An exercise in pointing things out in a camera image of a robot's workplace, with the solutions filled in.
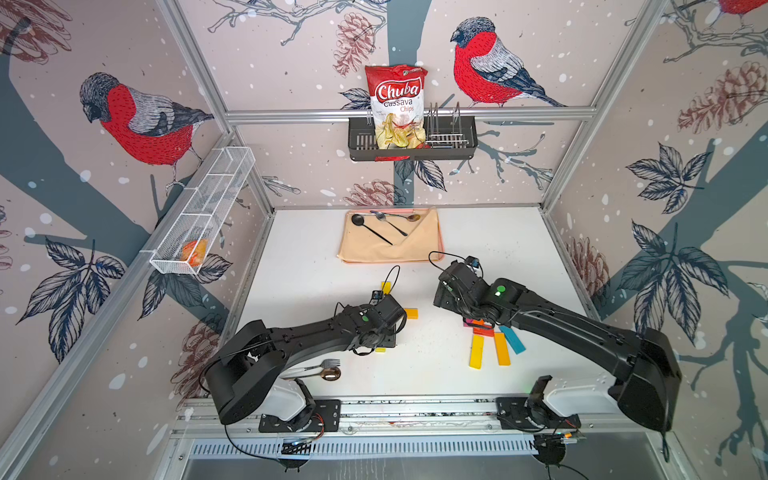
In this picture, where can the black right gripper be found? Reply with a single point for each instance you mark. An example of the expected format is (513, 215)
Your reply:
(441, 297)

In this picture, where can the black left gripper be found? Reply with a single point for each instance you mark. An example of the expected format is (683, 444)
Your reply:
(391, 341)

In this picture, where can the yellow long block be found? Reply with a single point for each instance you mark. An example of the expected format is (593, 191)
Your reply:
(476, 352)

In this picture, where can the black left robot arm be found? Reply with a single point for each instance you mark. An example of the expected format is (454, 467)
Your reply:
(242, 373)

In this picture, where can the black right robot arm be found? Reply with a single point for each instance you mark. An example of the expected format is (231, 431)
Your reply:
(647, 374)

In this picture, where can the red block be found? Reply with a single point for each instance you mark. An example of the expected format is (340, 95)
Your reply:
(489, 332)

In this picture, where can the copper spoon near base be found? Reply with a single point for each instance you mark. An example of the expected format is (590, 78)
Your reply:
(326, 374)

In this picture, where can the beige folded cloth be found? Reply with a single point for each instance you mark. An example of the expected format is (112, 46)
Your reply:
(358, 245)

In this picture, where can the teal long block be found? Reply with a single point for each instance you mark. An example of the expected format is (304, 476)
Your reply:
(513, 340)

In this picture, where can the orange long block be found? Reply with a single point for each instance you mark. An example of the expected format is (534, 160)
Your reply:
(502, 349)

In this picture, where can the copper spoon on cloth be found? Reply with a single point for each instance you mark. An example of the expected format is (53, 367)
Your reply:
(410, 218)

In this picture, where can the black ladle spoon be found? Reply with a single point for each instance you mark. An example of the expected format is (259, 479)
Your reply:
(359, 221)

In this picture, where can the silver spoon on cloth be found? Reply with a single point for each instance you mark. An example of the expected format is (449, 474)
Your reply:
(381, 216)

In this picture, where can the red cassava chips bag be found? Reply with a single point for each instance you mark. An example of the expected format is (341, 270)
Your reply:
(397, 105)

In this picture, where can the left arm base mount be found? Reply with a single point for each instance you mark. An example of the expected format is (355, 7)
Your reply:
(290, 408)

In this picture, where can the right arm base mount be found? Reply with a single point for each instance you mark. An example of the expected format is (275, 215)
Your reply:
(529, 413)

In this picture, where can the black wall rack basket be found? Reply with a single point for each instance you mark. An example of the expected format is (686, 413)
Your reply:
(450, 136)

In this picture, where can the white wire mesh basket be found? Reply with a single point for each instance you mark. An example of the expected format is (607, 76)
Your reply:
(206, 210)

